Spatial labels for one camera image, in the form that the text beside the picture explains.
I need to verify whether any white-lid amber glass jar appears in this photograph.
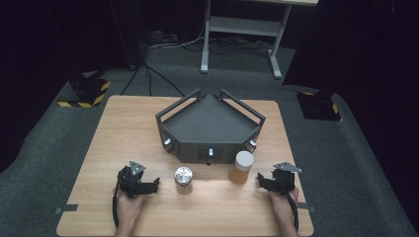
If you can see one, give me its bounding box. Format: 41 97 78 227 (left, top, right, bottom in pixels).
229 150 255 186

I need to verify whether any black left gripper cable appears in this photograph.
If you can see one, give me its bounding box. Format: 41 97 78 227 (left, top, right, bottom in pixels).
112 179 121 229

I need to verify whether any black curtain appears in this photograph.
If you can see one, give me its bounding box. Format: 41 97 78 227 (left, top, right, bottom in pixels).
0 0 146 174
282 0 419 228

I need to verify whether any silver-lid amber glass jar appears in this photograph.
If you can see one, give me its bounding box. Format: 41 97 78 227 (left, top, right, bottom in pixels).
173 166 195 196

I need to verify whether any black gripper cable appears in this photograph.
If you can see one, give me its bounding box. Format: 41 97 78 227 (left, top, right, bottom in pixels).
112 179 121 229
286 192 300 231

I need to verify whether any black yellow-striped stand base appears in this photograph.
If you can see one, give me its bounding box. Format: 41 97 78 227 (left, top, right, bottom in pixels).
294 90 343 122
57 76 112 109

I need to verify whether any person's left hand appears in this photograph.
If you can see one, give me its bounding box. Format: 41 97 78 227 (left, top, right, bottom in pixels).
115 189 146 226

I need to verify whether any grey tape strip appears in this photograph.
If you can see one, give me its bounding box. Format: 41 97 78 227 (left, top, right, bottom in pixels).
294 201 316 213
53 203 79 215

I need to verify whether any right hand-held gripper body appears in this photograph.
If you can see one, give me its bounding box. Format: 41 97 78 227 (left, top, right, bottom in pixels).
271 161 302 196

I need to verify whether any person's right hand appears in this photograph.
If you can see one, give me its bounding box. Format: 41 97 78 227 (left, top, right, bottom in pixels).
268 187 299 225

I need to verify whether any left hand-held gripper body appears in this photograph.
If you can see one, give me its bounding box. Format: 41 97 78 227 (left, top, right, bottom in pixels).
117 160 147 199

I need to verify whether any black floor cable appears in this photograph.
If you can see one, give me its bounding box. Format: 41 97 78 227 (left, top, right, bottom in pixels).
120 62 186 98

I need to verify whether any white floor cable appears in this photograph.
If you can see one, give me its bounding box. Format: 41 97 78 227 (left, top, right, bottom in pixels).
147 19 210 50

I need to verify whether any black corner storage rack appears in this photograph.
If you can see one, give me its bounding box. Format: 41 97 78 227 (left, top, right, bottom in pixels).
155 88 267 166

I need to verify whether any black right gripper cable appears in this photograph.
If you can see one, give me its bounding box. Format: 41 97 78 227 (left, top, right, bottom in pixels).
286 192 300 231

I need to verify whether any grey metal desk frame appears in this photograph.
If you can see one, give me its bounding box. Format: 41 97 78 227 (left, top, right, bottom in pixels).
200 0 320 80

